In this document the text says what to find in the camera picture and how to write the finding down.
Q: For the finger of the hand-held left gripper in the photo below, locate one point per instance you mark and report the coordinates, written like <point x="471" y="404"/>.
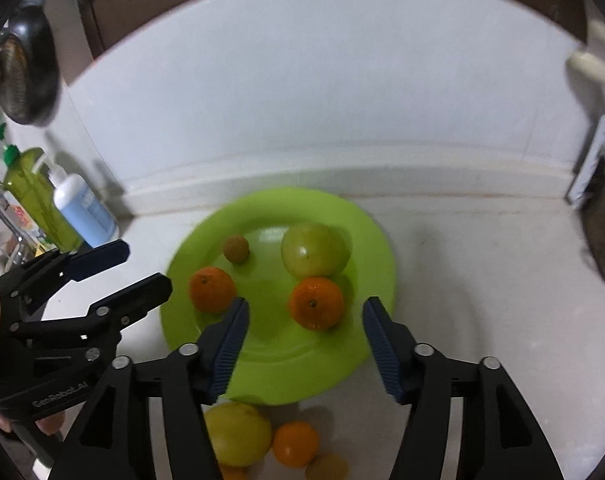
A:
<point x="102" y="256"/>
<point x="137" y="297"/>

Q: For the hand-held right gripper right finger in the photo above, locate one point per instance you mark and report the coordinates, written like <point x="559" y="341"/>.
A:
<point x="385" y="347"/>

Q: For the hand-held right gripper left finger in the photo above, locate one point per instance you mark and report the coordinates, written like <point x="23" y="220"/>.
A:
<point x="228" y="347"/>

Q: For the green plate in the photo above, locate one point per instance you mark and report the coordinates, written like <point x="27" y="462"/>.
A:
<point x="277" y="360"/>

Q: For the orange mandarin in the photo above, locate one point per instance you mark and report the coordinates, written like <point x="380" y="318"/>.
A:
<point x="233" y="473"/>
<point x="211" y="290"/>
<point x="295" y="444"/>
<point x="316" y="303"/>

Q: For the person's left hand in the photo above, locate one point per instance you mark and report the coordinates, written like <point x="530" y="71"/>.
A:
<point x="50" y="423"/>

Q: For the white and blue pump bottle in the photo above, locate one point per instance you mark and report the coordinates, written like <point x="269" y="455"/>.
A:
<point x="85" y="210"/>

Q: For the green plastic bottle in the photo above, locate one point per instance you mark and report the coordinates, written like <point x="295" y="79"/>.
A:
<point x="42" y="200"/>

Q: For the yellow-green apple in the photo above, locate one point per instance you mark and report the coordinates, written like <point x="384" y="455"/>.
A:
<point x="240" y="435"/>

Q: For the small brown fruit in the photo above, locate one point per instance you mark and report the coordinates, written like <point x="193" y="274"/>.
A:
<point x="327" y="467"/>
<point x="236" y="249"/>

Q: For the green apple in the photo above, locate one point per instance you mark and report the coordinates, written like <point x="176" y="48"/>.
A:
<point x="315" y="256"/>

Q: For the black frying pan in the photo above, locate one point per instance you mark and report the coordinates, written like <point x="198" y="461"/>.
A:
<point x="27" y="75"/>

